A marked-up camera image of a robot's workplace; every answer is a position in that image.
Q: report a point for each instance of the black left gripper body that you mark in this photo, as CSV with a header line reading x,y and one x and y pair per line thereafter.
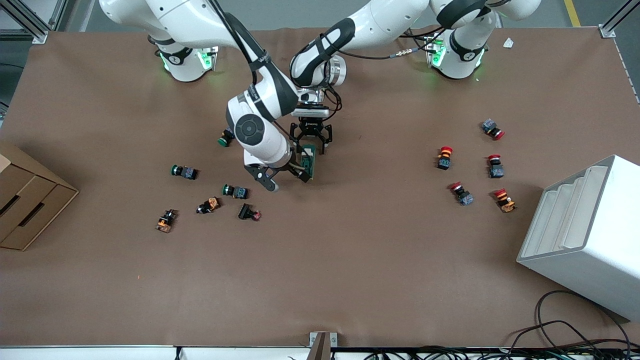
x,y
311,128

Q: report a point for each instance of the green terminal block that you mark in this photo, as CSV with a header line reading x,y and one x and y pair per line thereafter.
x,y
309,162

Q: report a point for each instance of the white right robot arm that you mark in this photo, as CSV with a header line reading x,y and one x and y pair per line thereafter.
x,y
260,130

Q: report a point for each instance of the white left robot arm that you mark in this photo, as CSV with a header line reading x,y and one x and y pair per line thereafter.
x,y
380,20

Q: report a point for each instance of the green mushroom push button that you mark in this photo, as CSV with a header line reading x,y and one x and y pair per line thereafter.
x,y
223,141
187,173
239,192

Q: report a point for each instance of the black square push button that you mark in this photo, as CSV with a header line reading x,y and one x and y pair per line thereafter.
x,y
245,211

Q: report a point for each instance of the red button orange block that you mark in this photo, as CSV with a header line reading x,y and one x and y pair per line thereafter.
x,y
506,204
444,161

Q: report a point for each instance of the red button blue block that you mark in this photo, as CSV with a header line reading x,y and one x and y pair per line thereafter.
x,y
465,198
489,125
496,171

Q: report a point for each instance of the white paper scrap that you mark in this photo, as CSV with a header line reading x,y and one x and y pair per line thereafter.
x,y
508,43

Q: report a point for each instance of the brown cardboard box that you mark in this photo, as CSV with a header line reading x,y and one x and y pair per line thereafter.
x,y
30,200

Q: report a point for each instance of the white foam slotted box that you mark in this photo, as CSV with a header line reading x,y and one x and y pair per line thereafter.
x,y
590,260

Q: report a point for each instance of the black selector switch orange block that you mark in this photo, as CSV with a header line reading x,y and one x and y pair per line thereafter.
x,y
165,223
212,203

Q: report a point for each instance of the grey metal bracket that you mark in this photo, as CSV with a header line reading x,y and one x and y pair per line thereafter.
x,y
322,345

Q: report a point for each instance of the white table edge rail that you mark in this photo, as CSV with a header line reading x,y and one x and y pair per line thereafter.
x,y
100,354

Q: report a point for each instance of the aluminium frame profile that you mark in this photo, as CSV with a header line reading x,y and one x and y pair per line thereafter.
x,y
40,36
607,31

